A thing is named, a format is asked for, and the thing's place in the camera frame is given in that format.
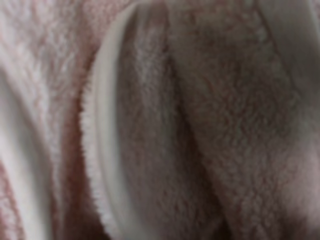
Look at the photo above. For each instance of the pink terry towel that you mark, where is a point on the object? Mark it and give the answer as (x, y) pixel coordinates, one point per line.
(159, 119)

